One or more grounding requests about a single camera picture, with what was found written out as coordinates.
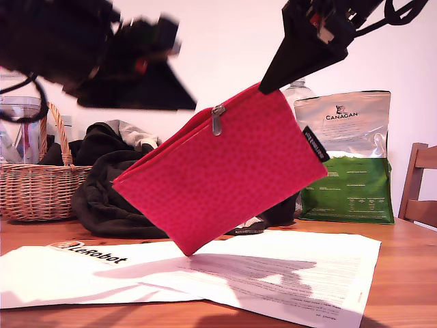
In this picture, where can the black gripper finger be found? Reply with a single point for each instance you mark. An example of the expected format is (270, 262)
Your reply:
(153, 92)
(300, 51)
(346, 46)

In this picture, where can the silver zipper pull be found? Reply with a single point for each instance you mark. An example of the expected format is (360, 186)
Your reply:
(217, 123)

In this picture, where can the red fabric zip bag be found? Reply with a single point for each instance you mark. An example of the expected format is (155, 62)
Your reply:
(222, 177)

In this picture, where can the silver green Canagan food bag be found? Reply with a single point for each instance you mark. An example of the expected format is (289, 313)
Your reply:
(358, 191)

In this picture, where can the large clear water bottle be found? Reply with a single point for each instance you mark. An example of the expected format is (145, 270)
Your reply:
(300, 92)

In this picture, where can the dark brown grey-lined hoodie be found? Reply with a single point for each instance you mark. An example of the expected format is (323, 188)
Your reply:
(102, 191)

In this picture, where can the clear plastic jug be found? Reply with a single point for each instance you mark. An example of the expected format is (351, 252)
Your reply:
(20, 143)

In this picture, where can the wooden chair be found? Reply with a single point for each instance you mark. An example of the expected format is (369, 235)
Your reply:
(414, 205)

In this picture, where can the printed text paper sheet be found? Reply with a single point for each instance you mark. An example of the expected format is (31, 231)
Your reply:
(324, 273)

